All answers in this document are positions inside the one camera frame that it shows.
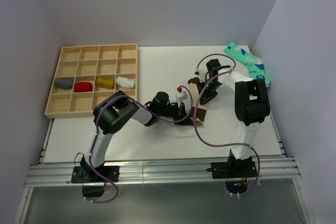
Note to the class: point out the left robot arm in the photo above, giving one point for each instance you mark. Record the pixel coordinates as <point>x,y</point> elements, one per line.
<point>110,116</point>

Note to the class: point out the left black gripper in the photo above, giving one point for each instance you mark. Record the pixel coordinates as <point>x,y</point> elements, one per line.
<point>180,112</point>

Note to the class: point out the cream and brown striped sock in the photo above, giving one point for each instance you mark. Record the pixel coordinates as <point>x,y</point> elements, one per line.
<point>191,102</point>

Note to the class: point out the aluminium mounting rail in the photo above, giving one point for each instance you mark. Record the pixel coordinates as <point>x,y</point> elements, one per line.
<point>159,172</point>

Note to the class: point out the wooden compartment tray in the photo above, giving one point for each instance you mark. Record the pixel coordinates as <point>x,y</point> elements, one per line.
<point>86,64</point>

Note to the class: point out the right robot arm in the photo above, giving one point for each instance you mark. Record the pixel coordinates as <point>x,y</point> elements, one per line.
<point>251,106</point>

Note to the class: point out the grey rolled sock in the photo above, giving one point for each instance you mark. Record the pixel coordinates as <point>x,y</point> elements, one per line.
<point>63,83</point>

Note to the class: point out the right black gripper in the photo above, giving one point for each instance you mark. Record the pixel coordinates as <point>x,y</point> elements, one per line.
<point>206,97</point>

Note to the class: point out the red rolled sock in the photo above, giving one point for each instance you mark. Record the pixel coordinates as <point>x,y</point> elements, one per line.
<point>80,87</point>

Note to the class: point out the white rolled sock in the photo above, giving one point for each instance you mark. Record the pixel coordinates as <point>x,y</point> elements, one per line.
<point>125,83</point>

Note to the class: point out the teal patterned sock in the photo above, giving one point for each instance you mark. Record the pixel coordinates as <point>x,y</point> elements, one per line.
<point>255,66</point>

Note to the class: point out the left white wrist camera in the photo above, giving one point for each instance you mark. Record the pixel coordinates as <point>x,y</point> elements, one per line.
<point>180,95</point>

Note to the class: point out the mustard yellow rolled sock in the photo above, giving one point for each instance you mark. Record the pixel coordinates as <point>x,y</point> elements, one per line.
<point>105,83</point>

